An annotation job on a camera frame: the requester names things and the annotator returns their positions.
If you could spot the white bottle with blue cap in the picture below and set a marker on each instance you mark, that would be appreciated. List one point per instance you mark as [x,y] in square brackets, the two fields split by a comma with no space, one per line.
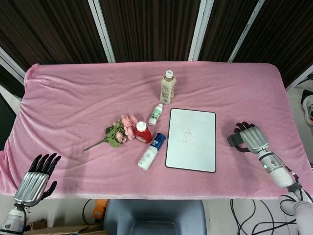
[152,152]

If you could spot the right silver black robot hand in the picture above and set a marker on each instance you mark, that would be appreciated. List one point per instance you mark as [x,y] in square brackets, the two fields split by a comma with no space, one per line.
[254,138]

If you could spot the grey blue chair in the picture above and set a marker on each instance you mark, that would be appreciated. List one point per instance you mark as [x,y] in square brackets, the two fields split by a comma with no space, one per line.
[154,218]

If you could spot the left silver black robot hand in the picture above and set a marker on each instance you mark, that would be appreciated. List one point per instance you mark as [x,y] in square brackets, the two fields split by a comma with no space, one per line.
[31,184]

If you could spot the red ketchup bottle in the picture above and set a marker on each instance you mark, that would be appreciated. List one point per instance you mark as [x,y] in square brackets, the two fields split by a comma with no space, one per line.
[142,134]

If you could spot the white sneaker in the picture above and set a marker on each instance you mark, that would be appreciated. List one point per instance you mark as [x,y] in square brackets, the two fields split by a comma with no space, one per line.
[308,107]

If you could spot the pink velvet tablecloth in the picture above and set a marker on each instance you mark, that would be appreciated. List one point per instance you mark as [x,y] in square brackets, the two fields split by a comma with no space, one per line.
[146,132]

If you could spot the beige milk tea bottle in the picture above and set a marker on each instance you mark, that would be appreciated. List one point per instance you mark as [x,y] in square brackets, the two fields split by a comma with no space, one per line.
[168,88]

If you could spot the black whiteboard eraser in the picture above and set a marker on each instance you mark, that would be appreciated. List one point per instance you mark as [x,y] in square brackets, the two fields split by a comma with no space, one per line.
[234,140]

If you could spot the pink artificial flower bouquet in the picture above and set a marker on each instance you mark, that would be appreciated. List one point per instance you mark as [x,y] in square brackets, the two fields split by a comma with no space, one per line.
[119,133]

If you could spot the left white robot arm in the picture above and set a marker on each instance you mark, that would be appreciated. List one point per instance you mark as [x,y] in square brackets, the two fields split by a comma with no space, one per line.
[14,218]

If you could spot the white whiteboard with black frame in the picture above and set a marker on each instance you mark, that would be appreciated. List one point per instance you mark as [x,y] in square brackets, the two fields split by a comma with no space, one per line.
[191,140]

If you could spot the brown cardboard box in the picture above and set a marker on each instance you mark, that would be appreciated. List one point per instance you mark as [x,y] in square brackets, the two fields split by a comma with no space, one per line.
[61,228]

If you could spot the orange device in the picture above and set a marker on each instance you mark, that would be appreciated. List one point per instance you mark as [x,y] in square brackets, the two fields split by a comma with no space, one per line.
[100,211]

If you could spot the white partition frame post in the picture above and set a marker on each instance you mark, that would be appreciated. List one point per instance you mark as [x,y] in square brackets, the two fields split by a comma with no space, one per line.
[12,64]
[247,30]
[198,30]
[102,30]

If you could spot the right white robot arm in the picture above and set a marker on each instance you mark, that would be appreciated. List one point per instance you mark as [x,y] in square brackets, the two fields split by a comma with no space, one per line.
[278,171]

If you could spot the small white green-label bottle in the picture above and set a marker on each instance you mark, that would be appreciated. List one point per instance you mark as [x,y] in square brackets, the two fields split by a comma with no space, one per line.
[155,114]

